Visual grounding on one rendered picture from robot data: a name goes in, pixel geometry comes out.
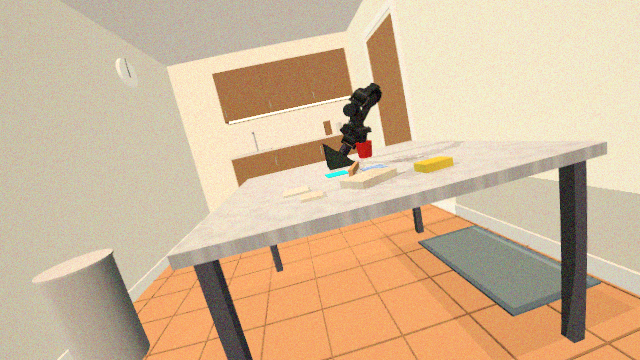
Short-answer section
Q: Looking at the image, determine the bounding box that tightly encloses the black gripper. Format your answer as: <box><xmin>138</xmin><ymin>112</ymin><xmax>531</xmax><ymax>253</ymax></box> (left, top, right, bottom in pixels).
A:
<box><xmin>348</xmin><ymin>115</ymin><xmax>372</xmax><ymax>143</ymax></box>

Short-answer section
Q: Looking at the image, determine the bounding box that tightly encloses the orange curved flat bar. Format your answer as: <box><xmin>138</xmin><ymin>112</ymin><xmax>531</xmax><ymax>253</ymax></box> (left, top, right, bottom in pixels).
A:
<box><xmin>348</xmin><ymin>161</ymin><xmax>359</xmax><ymax>177</ymax></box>

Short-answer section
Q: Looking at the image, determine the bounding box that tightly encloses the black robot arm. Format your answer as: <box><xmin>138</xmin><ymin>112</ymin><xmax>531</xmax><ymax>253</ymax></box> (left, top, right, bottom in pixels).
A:
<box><xmin>337</xmin><ymin>83</ymin><xmax>382</xmax><ymax>157</ymax></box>

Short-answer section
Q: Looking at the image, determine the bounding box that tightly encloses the red cup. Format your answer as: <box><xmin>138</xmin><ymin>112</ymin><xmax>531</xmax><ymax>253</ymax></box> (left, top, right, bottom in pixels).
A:
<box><xmin>355</xmin><ymin>140</ymin><xmax>372</xmax><ymax>159</ymax></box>

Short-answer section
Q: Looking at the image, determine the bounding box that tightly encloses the yellow rectangular block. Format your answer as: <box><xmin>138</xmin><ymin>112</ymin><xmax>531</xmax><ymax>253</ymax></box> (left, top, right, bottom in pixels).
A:
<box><xmin>413</xmin><ymin>156</ymin><xmax>454</xmax><ymax>173</ymax></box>

